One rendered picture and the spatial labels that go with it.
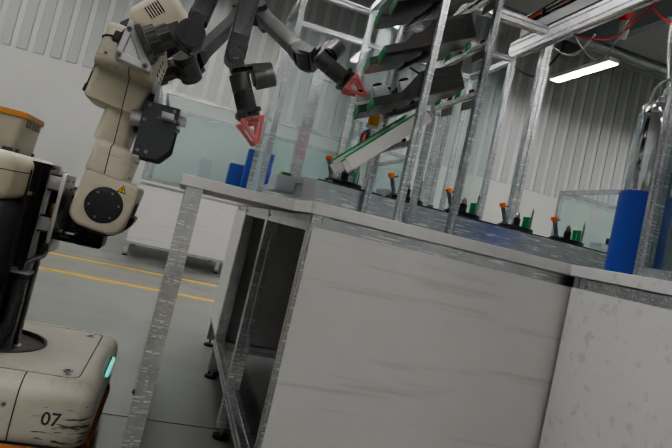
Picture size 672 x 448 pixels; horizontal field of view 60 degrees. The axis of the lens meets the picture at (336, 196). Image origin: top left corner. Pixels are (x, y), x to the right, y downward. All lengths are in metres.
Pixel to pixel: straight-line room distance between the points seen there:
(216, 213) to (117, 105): 5.40
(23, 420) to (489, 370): 1.17
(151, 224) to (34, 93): 4.08
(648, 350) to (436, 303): 0.48
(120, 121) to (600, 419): 1.49
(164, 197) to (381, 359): 5.85
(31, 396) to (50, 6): 9.43
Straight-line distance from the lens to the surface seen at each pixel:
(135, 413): 1.70
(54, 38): 10.66
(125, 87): 1.84
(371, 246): 1.44
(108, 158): 1.80
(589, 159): 12.98
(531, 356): 1.68
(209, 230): 7.18
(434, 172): 3.48
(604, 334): 1.58
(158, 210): 7.16
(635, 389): 1.49
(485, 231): 2.23
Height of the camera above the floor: 0.80
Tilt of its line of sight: 4 degrees up
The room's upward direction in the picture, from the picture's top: 13 degrees clockwise
